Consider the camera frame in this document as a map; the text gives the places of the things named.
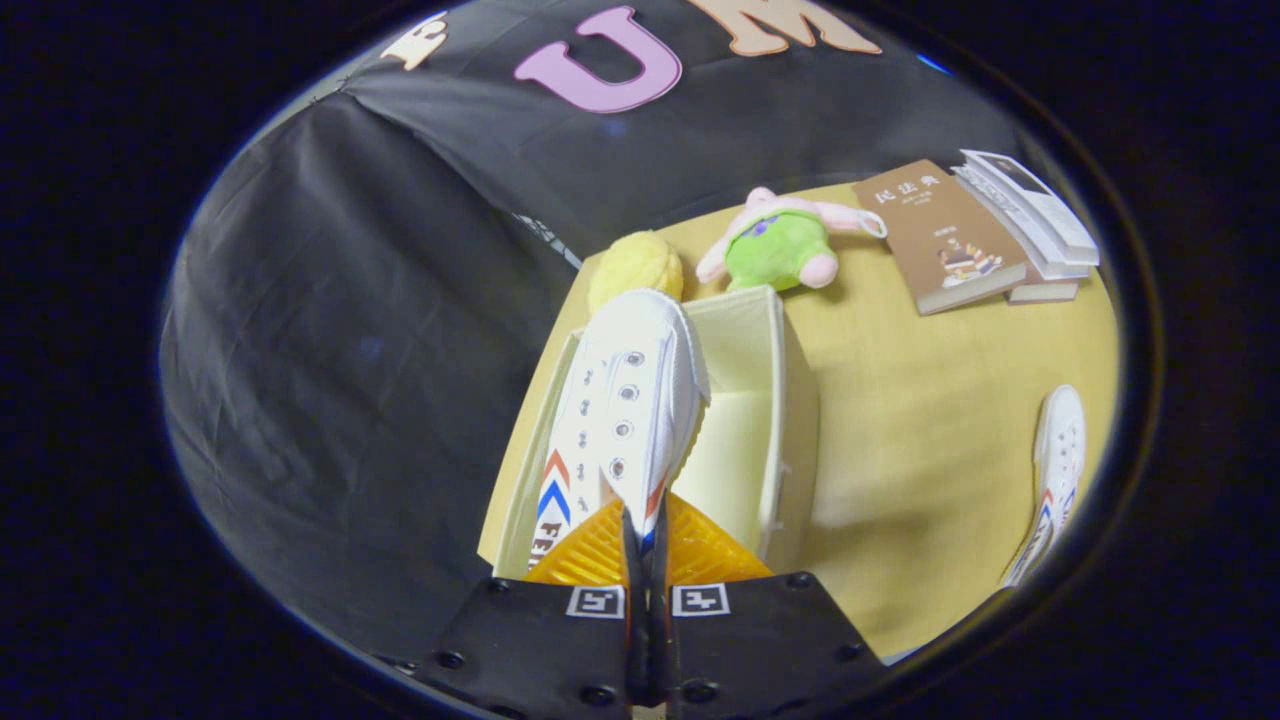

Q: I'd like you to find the black backdrop cloth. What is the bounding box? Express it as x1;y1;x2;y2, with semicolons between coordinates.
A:
160;0;1033;663

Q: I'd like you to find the green and pink plush toy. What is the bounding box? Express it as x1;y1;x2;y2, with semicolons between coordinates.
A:
695;186;890;294

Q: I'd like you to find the plain white book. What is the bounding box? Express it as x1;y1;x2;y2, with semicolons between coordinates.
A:
949;165;1091;282

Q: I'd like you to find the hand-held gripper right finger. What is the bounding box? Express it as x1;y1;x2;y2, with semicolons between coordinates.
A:
650;492;887;720

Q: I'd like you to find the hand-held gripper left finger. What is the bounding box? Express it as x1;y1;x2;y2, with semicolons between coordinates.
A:
375;492;651;720

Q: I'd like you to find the yellow plush toy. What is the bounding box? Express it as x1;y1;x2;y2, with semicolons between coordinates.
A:
587;230;686;314

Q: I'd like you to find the white canvas shoe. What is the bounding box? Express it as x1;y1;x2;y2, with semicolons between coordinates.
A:
527;288;712;583
1000;384;1089;590

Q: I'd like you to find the brown cover book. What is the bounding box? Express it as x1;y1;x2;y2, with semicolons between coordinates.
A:
851;159;1032;317

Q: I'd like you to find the white book with dark picture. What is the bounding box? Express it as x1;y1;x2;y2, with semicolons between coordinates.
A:
961;149;1101;267

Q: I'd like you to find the beige fabric storage box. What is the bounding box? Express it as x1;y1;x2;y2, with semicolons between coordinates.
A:
478;285;822;581

